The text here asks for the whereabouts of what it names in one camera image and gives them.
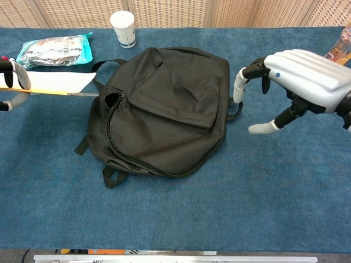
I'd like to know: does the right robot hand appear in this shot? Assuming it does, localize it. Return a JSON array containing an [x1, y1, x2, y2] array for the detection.
[[233, 49, 351, 135]]

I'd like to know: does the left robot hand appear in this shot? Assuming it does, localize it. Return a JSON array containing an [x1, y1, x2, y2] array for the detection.
[[0, 57, 31, 112]]

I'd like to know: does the yellow white envelope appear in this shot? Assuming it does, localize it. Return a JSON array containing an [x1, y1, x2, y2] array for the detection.
[[0, 71, 99, 97]]

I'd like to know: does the black fabric backpack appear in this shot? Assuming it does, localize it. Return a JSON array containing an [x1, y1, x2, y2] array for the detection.
[[74, 47, 244, 189]]

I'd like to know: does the teal snack package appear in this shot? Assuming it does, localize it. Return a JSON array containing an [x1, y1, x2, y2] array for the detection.
[[15, 31, 93, 70]]

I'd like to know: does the orange drink bottle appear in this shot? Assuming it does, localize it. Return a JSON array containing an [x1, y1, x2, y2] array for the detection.
[[325, 20, 351, 66]]

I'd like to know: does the white paper cup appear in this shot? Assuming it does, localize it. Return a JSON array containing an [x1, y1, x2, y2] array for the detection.
[[110, 10, 137, 49]]

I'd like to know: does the beige wicker folding screen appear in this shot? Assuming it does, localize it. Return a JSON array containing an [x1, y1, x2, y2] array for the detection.
[[0, 0, 351, 28]]

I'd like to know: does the orange grey label strip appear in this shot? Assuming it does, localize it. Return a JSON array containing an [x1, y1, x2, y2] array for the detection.
[[55, 248, 217, 256]]

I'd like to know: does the blue carpet table cover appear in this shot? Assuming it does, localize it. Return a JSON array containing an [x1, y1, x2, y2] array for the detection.
[[0, 26, 351, 253]]

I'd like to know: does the aluminium profile rail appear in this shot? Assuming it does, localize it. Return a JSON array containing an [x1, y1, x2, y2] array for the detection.
[[33, 254, 319, 263]]

